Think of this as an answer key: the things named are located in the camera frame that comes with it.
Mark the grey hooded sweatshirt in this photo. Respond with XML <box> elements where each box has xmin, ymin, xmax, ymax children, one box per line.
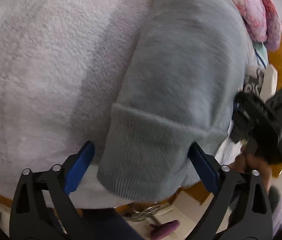
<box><xmin>97</xmin><ymin>0</ymin><xmax>248</xmax><ymax>202</ymax></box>

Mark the person's right hand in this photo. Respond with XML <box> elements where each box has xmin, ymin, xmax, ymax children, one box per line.
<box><xmin>230</xmin><ymin>140</ymin><xmax>272</xmax><ymax>193</ymax></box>

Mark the white printed bag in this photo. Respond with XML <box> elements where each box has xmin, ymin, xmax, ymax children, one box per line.
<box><xmin>243</xmin><ymin>64</ymin><xmax>278</xmax><ymax>102</ymax></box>

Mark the teal striped pillow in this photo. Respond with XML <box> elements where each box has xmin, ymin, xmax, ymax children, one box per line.
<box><xmin>253</xmin><ymin>42</ymin><xmax>269</xmax><ymax>69</ymax></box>

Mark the pink floral quilt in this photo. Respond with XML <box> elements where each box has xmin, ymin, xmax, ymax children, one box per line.
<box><xmin>232</xmin><ymin>0</ymin><xmax>282</xmax><ymax>51</ymax></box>

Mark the white patterned bed sheet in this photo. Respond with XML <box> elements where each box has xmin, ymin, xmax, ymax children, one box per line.
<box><xmin>0</xmin><ymin>0</ymin><xmax>269</xmax><ymax>209</ymax></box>

